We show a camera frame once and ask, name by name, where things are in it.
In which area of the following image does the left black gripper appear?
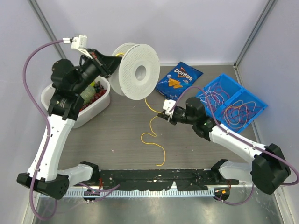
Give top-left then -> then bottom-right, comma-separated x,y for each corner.
72,49 -> 123,95

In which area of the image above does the yellow cable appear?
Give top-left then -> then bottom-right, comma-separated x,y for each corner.
116,53 -> 166,167

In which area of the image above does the translucent white spool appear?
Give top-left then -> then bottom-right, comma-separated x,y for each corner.
108,43 -> 160,101

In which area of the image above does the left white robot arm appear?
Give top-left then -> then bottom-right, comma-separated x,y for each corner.
17,49 -> 122,200

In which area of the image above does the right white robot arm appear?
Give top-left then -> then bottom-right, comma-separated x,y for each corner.
158,97 -> 291,195

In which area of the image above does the blue Doritos chip bag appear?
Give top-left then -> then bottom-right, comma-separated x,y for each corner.
156,62 -> 203,100

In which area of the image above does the white plastic fruit basket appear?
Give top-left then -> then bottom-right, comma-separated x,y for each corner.
40,76 -> 111,129

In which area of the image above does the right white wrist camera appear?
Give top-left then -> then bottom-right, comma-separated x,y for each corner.
163,99 -> 176,118

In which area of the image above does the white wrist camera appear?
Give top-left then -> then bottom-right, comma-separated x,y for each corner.
71,34 -> 91,57
163,99 -> 176,118

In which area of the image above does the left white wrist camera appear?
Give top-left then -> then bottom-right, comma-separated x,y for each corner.
71,34 -> 91,57

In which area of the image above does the blue plastic cable bin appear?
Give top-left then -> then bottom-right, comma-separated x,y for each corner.
196,73 -> 268,133

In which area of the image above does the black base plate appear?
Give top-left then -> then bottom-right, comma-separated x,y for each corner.
83,169 -> 239,191

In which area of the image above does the bundle of coloured wires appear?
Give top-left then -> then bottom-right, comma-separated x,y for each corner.
200,84 -> 261,129

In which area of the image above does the white slotted cable duct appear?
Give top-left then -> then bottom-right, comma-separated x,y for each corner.
64,188 -> 215,198

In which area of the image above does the aluminium corner post left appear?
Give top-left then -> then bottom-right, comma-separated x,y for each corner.
28,0 -> 66,59

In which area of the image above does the aluminium corner post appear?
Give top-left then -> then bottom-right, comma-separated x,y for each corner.
28,0 -> 66,59
234,0 -> 277,69

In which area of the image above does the aluminium corner post right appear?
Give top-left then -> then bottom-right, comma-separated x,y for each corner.
234,0 -> 277,69

